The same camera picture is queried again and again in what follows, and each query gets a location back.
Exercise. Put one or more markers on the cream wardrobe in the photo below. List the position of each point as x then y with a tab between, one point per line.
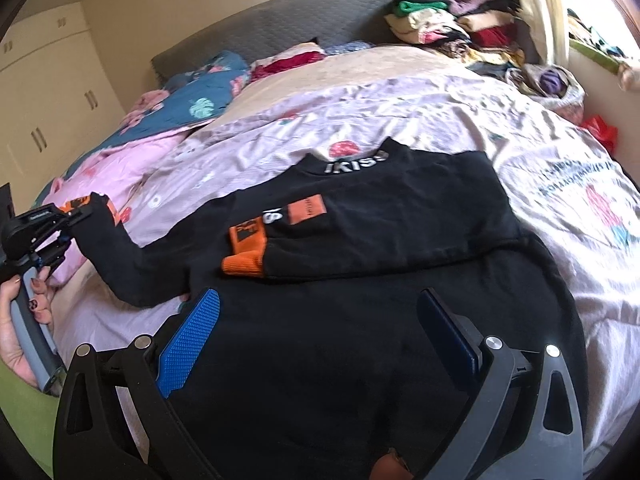
50	85

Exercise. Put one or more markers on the red and pink folded cloth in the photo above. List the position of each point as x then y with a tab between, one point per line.
285	62

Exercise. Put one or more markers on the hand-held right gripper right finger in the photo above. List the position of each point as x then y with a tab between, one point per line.
450	340

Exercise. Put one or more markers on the grey quilted headboard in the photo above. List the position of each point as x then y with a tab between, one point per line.
280	25

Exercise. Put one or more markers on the beige blanket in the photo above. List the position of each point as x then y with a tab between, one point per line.
360	67

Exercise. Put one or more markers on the green sill cover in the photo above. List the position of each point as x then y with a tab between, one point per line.
592	55

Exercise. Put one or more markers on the red plastic bag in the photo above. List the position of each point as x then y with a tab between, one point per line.
600	130

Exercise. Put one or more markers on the lilac strawberry print bedsheet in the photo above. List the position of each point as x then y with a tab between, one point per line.
425	125

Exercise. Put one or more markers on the cream curtain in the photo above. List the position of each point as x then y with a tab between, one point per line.
542	5

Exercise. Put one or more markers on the person's left hand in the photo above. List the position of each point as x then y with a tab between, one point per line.
15	340

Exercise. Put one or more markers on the purple cloth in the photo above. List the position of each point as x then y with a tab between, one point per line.
552	80

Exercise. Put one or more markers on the floral fabric bag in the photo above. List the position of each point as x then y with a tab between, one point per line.
570	100

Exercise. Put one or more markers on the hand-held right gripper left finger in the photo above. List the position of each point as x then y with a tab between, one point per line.
192	340

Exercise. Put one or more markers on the heap of colourful fabrics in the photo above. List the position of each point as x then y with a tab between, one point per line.
605	45

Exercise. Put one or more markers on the blue patterned cloth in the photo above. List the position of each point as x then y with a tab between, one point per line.
347	49

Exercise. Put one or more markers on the blue floral quilt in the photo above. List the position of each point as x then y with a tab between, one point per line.
200	95

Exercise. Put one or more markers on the pile of folded clothes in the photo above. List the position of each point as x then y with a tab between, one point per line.
450	25

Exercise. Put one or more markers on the green cloth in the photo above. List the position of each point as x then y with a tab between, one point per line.
25	420

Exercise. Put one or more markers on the black sweater with orange cuffs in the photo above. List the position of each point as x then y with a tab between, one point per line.
350	335

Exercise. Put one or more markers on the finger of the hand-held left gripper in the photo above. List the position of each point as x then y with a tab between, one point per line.
52	252
75	216

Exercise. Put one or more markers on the pink pillow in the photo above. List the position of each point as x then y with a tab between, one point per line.
115	160

